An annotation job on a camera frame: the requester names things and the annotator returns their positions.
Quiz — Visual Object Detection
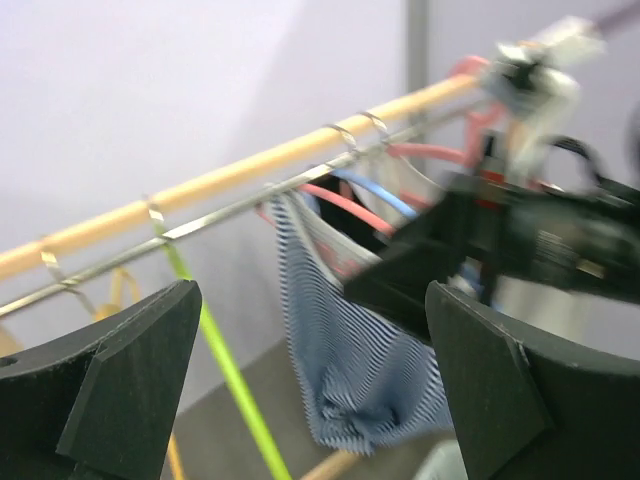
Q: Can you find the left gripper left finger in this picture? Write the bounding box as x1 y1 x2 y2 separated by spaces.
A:
1 280 202 480

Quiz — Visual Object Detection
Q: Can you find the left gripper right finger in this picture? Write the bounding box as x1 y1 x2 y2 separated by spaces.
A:
426 282 639 479

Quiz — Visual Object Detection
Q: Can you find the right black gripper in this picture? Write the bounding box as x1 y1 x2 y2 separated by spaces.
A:
343 175 639 343

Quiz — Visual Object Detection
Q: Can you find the blue striped tank top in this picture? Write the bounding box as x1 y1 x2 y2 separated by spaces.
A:
269 192 453 454

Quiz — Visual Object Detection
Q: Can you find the yellow hanger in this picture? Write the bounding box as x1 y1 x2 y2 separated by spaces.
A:
1 267 187 480

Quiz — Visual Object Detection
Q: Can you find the lime green hanger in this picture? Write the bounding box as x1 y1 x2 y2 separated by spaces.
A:
145 199 291 480

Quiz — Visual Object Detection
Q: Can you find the pink hanger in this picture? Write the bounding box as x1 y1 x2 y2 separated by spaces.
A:
256 177 393 279
387 54 506 211

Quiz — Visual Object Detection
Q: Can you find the black tank top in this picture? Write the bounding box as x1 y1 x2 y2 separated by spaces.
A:
311 174 391 254

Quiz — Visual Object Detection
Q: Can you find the light blue hanger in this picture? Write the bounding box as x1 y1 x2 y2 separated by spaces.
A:
332 169 416 218

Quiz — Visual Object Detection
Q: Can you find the white tank top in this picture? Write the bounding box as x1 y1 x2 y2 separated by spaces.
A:
354 154 442 211

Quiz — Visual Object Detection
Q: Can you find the white centre basket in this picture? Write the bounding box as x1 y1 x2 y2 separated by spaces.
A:
413 439 468 480

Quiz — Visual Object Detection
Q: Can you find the wooden clothes rack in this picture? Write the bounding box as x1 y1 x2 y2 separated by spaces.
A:
0 69 486 480

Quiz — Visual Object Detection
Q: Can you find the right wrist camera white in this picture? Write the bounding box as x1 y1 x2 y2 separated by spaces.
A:
479 16 606 184

